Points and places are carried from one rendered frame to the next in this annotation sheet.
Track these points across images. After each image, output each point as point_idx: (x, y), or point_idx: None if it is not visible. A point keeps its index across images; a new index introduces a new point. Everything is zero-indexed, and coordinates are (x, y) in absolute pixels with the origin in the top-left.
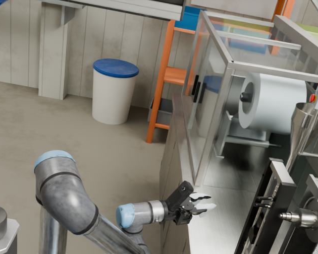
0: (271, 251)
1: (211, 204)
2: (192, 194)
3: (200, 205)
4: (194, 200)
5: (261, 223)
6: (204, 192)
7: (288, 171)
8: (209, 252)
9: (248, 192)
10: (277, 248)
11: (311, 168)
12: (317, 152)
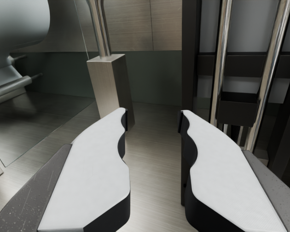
0: (162, 139)
1: (197, 117)
2: (66, 193)
3: (214, 179)
4: (129, 208)
5: (273, 51)
6: (19, 171)
7: (106, 36)
8: (143, 227)
9: (65, 124)
10: (159, 132)
11: (96, 52)
12: (89, 31)
